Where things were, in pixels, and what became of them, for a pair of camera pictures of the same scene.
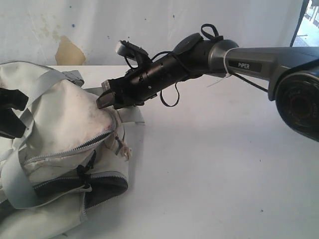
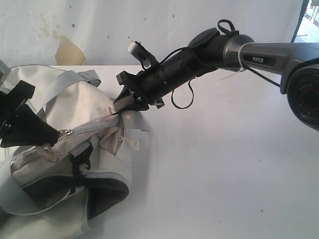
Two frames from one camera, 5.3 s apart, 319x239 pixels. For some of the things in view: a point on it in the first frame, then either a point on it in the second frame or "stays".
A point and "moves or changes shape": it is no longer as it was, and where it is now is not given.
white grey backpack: x=70 y=155 moves or changes shape
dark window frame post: x=305 y=4 stays
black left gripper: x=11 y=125 to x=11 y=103
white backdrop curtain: x=86 y=33 stays
